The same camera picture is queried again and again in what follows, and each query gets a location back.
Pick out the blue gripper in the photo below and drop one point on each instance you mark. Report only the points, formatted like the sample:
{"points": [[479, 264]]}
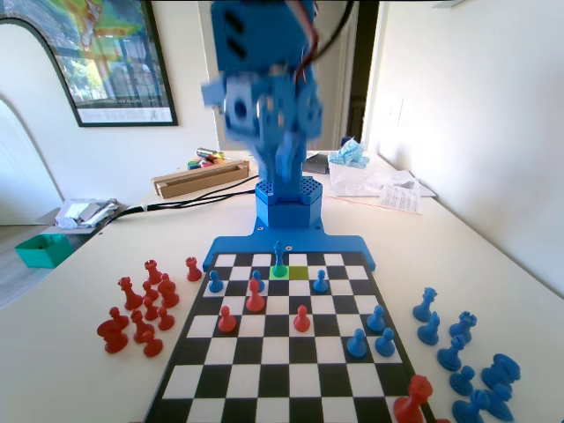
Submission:
{"points": [[270, 110]]}

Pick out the blue chess king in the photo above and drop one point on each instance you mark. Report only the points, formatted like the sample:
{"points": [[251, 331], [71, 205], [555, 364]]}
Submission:
{"points": [[277, 260]]}

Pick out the blue SO-100 robot arm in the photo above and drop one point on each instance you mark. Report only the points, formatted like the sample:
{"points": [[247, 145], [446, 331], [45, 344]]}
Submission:
{"points": [[260, 35]]}

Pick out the blue chess pawn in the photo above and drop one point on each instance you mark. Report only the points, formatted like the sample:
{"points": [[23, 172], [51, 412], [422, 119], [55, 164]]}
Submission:
{"points": [[215, 283], [376, 320], [320, 284], [385, 344], [462, 382], [357, 346], [260, 282]]}

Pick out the red chess bishop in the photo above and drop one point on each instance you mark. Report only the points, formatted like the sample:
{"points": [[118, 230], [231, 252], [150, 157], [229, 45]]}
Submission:
{"points": [[168, 294], [254, 300]]}

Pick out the red chess pawn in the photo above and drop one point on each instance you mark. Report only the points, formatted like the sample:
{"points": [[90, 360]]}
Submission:
{"points": [[150, 311], [227, 322], [153, 346], [150, 291], [302, 321], [165, 321]]}

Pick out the black and white chessboard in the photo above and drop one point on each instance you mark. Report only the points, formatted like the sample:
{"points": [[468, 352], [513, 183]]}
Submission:
{"points": [[277, 352]]}

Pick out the red chess queen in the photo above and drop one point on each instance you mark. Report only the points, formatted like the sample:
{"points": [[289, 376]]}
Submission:
{"points": [[130, 298]]}

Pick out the blue chess queen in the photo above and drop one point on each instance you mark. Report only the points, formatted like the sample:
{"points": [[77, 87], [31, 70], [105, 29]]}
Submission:
{"points": [[424, 307]]}

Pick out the blue chess rook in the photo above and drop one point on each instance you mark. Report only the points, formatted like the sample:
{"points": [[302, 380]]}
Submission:
{"points": [[462, 329], [500, 372]]}

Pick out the blue chess bishop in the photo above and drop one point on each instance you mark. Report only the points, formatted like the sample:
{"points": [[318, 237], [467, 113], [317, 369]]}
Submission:
{"points": [[450, 355], [469, 408]]}

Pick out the large red piece bottom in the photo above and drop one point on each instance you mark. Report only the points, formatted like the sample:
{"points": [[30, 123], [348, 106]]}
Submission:
{"points": [[412, 402]]}

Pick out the blue patterned cloth bundle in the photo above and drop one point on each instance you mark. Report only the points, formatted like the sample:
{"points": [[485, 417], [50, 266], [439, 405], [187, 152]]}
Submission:
{"points": [[350, 154]]}

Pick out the silver yellow flashlight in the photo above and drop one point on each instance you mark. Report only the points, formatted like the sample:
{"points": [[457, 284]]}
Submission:
{"points": [[209, 153]]}

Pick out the coloured marker set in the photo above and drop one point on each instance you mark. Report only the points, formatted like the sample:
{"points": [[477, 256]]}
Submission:
{"points": [[202, 164]]}

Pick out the long cardboard box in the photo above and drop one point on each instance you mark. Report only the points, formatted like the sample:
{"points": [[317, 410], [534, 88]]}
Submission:
{"points": [[198, 180]]}

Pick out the printed paper sheet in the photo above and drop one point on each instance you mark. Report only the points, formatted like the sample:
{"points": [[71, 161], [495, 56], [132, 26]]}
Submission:
{"points": [[401, 199]]}

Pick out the black framed map poster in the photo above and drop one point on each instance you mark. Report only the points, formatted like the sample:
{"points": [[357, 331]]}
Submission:
{"points": [[119, 66]]}

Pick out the grey white paper pile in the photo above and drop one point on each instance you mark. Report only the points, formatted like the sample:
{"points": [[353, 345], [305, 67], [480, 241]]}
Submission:
{"points": [[83, 211]]}

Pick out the green plastic bin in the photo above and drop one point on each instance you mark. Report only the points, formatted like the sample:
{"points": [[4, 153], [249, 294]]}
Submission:
{"points": [[42, 257]]}

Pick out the arched black-rimmed white panel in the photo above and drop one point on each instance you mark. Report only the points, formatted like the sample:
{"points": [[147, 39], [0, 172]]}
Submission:
{"points": [[26, 66]]}

